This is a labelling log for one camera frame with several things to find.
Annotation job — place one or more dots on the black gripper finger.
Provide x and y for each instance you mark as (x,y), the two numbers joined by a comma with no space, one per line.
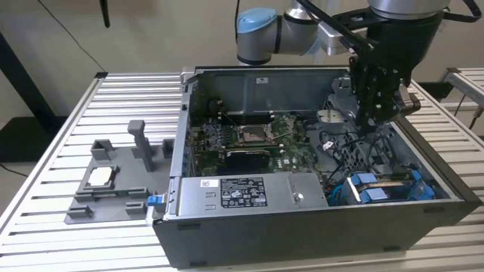
(385,96)
(363,93)

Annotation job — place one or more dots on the blue disk carrier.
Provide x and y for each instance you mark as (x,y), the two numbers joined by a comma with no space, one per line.
(368,195)

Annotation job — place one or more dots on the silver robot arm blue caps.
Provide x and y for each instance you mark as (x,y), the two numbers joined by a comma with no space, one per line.
(287,31)

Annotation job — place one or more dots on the black RAM slot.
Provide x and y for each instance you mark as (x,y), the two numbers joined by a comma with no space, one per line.
(249,120)
(253,147)
(249,114)
(253,143)

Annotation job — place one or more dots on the metal slat side table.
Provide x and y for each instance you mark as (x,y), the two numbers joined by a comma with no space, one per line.
(467,82)

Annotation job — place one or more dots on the thin locking lever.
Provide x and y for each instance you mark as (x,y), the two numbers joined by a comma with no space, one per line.
(287,127)
(229,118)

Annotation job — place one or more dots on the green motherboard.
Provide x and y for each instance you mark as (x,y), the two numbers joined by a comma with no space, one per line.
(299,150)

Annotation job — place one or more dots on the CPU socket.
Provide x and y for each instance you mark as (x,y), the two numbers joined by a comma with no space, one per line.
(252,133)

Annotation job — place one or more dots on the black graphics card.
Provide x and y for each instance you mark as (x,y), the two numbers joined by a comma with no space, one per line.
(247,161)

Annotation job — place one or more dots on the silver power supply unit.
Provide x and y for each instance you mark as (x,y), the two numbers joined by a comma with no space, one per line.
(264,195)

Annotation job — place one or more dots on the black open PC case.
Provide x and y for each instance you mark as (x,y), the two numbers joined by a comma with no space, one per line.
(264,243)

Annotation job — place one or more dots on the grey parts rack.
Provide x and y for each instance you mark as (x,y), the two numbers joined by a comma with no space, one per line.
(124,158)

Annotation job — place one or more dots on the blue case latch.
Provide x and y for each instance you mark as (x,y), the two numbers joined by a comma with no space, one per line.
(152,200)

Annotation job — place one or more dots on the silver CPU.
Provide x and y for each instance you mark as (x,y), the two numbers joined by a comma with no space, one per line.
(101,176)

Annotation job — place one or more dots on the green RAM stick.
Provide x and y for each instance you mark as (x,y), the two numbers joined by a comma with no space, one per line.
(111,194)

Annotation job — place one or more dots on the black stand pole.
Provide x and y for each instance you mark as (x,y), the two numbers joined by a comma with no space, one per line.
(27,93)

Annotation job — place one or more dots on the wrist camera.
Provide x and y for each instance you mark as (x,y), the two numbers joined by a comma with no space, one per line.
(408,102)

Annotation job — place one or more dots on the silver drive bracket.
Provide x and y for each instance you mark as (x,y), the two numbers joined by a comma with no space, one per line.
(335,117)

